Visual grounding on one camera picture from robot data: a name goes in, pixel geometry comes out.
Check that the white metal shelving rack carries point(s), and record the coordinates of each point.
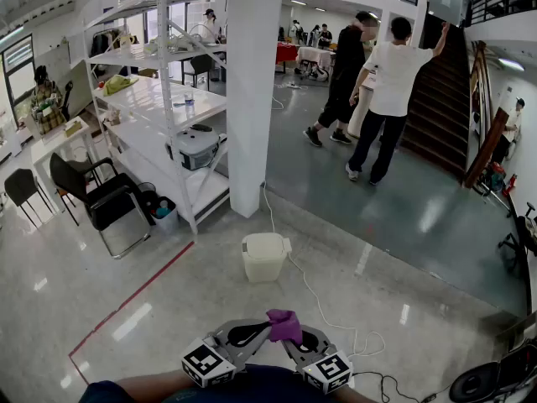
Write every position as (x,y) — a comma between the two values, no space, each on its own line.
(142,103)

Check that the yellow-green cloth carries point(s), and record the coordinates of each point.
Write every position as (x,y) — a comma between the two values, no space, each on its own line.
(119,85)

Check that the ceiling strip light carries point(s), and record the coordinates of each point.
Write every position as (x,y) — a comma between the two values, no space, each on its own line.
(512,64)

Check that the black chair with chrome legs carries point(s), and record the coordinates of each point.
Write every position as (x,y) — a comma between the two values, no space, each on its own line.
(109,204)

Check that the wooden stair banister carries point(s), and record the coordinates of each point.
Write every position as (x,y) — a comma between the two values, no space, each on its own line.
(488,145)

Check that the black office chair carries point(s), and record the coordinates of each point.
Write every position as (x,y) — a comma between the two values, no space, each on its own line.
(526,229)

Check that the black chair with thin legs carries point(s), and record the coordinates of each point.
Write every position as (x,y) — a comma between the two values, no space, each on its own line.
(201,63)
(21,185)

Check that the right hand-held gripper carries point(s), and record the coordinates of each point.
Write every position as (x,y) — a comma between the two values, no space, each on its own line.
(327,370)

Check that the red fire extinguisher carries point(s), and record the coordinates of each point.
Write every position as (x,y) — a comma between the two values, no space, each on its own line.
(510,185)

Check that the white and grey appliance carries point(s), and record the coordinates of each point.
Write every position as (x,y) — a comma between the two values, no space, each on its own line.
(195,149)

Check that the purple cloth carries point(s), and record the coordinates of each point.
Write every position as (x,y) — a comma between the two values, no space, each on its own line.
(285,328)

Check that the white square pillar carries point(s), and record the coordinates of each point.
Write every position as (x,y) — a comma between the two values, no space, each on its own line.
(251,99)

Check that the table with red tablecloth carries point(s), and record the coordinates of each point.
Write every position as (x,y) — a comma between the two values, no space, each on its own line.
(287,53)

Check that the person's navy shirt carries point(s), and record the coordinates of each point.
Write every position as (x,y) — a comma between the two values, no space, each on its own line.
(268,386)

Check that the cream lidded trash bin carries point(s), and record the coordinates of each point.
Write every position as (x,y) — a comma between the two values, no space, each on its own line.
(264,263)

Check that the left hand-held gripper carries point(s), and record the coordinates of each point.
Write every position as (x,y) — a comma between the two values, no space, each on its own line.
(205,361)

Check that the black scooter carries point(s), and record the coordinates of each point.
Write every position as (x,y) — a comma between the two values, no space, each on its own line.
(482,382)

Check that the red floor tape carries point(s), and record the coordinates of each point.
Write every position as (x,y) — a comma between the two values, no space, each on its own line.
(147,283)

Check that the table with white tablecloth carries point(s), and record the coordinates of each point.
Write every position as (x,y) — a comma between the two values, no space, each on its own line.
(314,55)

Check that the red and green bag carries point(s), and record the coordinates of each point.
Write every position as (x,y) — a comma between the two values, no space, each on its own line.
(494,179)

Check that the white jug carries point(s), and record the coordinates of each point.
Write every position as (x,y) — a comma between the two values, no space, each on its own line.
(127,42)

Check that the cream cylindrical bin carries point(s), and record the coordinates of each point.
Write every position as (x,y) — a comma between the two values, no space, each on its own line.
(361,116)

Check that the black mesh waste bin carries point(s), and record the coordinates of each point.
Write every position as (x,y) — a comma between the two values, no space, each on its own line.
(147,191)

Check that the person's left forearm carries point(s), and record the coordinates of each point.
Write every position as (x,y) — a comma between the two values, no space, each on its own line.
(151,382)

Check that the grey waste bin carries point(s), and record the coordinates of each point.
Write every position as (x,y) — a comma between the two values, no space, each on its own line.
(168,223)

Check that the dark wooden staircase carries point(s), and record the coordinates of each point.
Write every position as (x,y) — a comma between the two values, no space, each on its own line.
(440,99)

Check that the beige box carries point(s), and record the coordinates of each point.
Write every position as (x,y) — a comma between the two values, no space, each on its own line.
(72,128)

